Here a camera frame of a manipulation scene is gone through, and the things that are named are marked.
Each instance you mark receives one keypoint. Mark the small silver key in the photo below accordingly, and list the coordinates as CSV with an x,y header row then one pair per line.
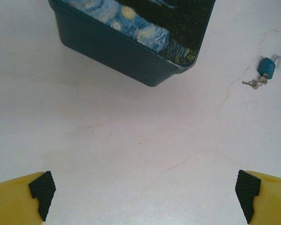
x,y
248,82

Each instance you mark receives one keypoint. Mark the teal padlock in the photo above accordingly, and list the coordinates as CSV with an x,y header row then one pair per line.
x,y
267,66

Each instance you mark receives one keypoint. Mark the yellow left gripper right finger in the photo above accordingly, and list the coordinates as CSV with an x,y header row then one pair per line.
x,y
269,201

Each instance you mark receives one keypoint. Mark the starry night print box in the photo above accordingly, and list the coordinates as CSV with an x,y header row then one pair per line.
x,y
107,42

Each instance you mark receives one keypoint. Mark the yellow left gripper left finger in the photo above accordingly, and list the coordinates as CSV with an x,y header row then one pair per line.
x,y
16,201

